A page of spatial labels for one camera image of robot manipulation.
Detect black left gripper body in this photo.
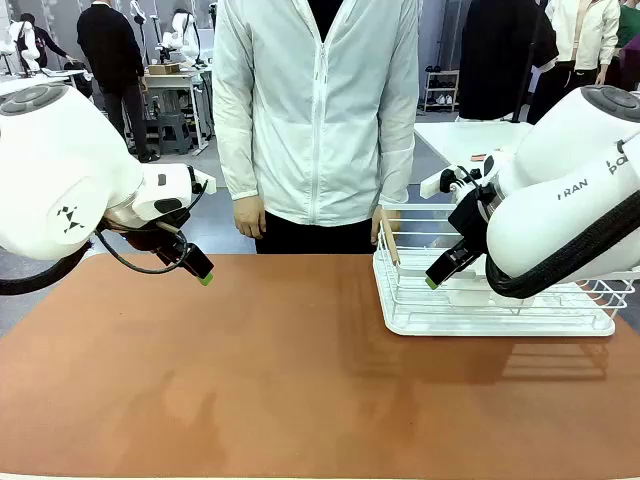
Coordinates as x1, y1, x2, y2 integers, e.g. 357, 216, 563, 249
124, 225, 202, 275

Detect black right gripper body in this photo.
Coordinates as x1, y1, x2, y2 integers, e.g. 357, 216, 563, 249
447, 187, 495, 256

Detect person left forearm white sleeve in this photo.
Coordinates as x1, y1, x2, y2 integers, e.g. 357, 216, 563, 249
377, 132, 417, 207

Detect person right forearm white sleeve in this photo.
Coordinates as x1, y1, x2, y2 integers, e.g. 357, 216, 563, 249
213, 112, 262, 202

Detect person right hand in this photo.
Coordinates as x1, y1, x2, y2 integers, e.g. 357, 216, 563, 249
233, 194, 268, 240

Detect person left hand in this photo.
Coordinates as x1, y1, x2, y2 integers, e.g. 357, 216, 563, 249
370, 205, 385, 247

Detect white side table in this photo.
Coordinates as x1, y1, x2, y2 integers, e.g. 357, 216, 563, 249
413, 121, 534, 169

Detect grey step stool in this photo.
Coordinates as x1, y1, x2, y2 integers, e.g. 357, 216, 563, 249
156, 112, 194, 156

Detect black trousers of person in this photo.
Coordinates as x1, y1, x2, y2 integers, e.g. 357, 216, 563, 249
254, 209, 379, 255

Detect white shoe rack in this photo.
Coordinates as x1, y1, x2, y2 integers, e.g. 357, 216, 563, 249
423, 69, 460, 114

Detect black hanging garment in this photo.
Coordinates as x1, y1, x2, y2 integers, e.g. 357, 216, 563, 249
458, 0, 560, 123

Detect white workshop desk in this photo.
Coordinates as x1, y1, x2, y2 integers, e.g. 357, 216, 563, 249
142, 64, 217, 154

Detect person torso white zip jacket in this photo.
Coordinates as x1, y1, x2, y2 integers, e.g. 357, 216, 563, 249
212, 0, 420, 227

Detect man in black sweater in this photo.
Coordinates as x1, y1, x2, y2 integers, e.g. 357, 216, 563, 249
76, 0, 162, 164

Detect white humanoid robot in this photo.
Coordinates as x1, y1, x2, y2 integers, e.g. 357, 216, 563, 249
159, 11, 202, 67

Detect person in white jacket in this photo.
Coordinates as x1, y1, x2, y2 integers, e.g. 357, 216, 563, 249
544, 0, 622, 87

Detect seated person in black top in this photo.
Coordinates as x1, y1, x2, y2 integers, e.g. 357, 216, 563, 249
18, 13, 71, 71

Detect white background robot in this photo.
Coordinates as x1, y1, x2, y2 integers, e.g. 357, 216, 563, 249
0, 20, 37, 76

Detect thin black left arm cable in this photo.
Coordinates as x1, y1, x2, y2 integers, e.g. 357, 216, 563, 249
93, 178, 209, 275

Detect white wire dish rack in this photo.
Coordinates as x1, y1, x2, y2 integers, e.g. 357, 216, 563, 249
372, 202, 640, 337

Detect wooden rack handle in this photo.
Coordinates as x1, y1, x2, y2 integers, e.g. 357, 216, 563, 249
378, 206, 402, 266

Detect black right arm cable sleeve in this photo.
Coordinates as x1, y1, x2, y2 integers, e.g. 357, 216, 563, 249
484, 189, 640, 300

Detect black arm cable sleeve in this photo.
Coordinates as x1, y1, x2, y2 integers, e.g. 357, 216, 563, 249
0, 239, 96, 296
484, 189, 640, 300

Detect black left arm cable sleeve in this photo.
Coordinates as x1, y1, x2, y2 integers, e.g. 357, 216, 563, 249
0, 239, 96, 296

